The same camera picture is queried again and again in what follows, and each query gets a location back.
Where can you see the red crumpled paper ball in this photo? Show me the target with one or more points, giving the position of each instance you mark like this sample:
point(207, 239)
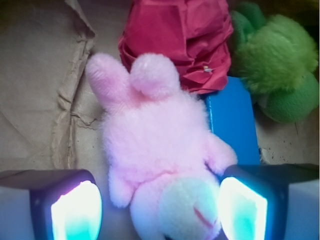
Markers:
point(192, 33)

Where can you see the pink plush bunny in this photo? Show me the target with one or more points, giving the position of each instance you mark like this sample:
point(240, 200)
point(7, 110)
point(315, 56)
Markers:
point(164, 161)

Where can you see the blue rectangular block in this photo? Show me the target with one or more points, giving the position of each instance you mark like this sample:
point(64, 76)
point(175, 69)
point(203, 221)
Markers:
point(231, 117)

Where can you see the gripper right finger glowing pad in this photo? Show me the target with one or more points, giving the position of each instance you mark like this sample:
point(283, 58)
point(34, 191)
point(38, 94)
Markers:
point(270, 202)

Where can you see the green fuzzy plush toy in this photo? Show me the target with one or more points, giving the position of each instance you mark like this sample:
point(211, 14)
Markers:
point(275, 58)

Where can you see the brown paper bag tray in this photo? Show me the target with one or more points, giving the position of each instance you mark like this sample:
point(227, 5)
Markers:
point(49, 117)

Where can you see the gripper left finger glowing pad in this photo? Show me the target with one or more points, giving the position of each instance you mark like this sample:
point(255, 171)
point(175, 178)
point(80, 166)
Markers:
point(49, 205)

